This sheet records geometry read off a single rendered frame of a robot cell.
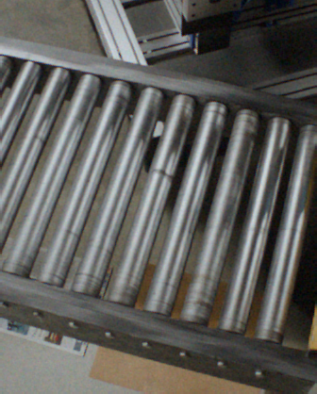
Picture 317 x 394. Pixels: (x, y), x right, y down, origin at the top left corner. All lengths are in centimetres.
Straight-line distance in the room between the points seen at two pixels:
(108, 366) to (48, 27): 124
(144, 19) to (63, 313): 133
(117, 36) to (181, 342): 130
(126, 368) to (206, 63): 94
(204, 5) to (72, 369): 103
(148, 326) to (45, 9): 170
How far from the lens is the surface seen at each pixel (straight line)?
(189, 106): 144
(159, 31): 234
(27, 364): 207
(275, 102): 146
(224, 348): 122
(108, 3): 240
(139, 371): 203
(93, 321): 124
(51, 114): 145
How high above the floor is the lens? 197
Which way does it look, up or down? 61 degrees down
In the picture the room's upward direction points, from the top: straight up
